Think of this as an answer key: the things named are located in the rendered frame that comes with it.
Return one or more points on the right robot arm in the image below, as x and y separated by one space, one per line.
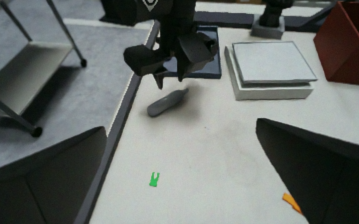
190 51

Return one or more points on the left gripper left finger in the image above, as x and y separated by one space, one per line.
50 186

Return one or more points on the red open box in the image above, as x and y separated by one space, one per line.
337 44

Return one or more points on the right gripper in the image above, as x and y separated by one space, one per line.
143 61

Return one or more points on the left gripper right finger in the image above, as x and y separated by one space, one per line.
320 172

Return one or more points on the small orange stepped block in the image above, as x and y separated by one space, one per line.
291 201

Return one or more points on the white digital weighing scale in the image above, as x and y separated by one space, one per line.
268 67

